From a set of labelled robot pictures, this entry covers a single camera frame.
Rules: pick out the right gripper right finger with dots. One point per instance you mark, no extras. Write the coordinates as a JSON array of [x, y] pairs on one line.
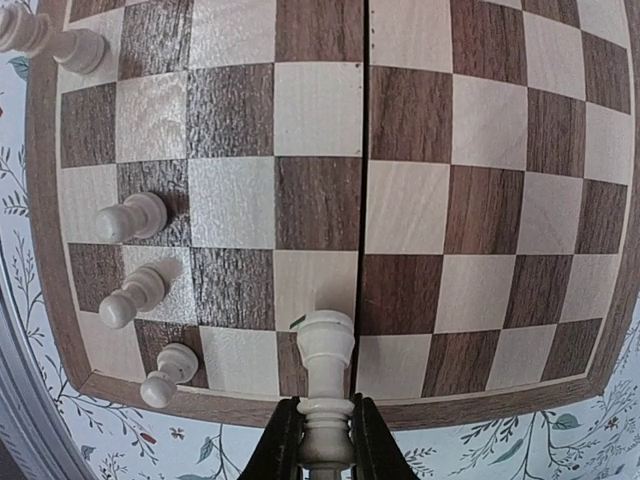
[[377, 456]]

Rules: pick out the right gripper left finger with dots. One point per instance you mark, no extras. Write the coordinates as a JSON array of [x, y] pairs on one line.
[[275, 456]]

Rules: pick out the light king piece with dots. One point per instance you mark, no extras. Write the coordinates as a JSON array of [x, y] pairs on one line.
[[325, 340]]

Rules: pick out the light pawn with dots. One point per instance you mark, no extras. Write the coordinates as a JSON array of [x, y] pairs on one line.
[[142, 291], [176, 364]]

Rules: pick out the light chess piece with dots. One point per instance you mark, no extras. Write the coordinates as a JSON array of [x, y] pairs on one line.
[[140, 215]]

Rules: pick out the wooden chess board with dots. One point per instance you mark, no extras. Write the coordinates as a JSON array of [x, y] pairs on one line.
[[459, 177]]

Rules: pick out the light queen piece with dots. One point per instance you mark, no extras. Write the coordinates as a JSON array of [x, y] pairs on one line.
[[79, 51]]

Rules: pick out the light rook corner piece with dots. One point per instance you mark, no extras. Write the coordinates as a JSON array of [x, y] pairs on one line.
[[23, 31]]

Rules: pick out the floral patterned table mat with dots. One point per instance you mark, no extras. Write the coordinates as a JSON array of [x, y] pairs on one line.
[[124, 443]]

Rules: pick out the front aluminium rail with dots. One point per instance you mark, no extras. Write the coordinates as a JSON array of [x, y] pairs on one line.
[[31, 428]]

